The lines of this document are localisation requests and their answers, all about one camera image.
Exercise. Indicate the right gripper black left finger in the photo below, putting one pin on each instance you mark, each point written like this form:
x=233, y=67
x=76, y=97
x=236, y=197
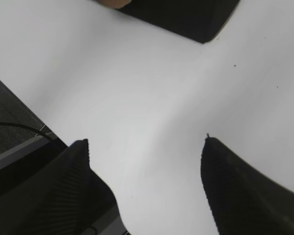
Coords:
x=50, y=189

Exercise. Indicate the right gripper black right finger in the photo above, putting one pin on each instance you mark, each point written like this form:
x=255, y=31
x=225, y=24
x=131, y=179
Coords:
x=243, y=201

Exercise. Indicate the black bag with tan handles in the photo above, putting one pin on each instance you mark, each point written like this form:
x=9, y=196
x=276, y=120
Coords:
x=198, y=20

